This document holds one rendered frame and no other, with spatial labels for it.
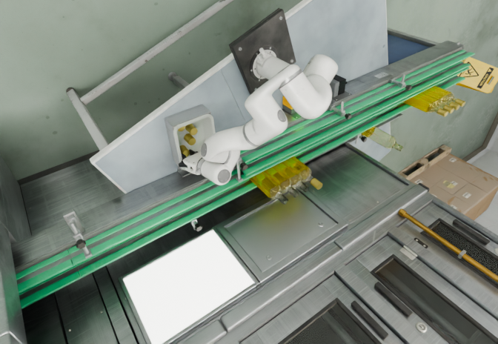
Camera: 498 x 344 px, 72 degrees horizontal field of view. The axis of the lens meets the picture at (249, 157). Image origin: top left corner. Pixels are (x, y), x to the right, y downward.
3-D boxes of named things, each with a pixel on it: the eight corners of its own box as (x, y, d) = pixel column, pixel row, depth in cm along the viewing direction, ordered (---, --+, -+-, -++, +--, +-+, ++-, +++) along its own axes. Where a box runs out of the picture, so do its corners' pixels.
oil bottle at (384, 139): (359, 133, 201) (397, 155, 184) (360, 125, 198) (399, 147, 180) (366, 129, 203) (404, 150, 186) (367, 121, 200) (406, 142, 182)
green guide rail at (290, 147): (236, 167, 154) (246, 176, 148) (236, 164, 153) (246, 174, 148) (458, 61, 227) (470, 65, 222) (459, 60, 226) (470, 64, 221)
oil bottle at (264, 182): (245, 176, 161) (273, 202, 147) (244, 167, 158) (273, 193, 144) (255, 171, 163) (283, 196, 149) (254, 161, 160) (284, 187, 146)
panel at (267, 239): (119, 282, 134) (153, 359, 112) (117, 277, 132) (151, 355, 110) (296, 185, 172) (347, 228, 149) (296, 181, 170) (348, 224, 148)
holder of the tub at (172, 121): (176, 170, 152) (184, 179, 147) (164, 117, 135) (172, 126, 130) (210, 156, 160) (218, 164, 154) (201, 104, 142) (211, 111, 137)
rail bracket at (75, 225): (70, 227, 132) (85, 269, 117) (52, 196, 121) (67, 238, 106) (83, 222, 134) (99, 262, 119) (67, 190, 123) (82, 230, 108)
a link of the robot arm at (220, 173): (223, 143, 116) (245, 147, 122) (208, 136, 124) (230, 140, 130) (213, 186, 118) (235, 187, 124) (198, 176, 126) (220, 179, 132)
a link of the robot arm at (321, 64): (294, 91, 112) (321, 47, 109) (290, 90, 136) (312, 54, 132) (319, 107, 113) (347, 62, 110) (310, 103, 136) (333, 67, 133)
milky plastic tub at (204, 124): (173, 162, 149) (182, 173, 143) (163, 118, 135) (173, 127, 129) (208, 147, 156) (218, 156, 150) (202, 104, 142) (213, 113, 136)
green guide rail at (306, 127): (235, 153, 149) (245, 163, 144) (235, 152, 148) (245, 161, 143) (462, 50, 222) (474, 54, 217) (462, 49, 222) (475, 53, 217)
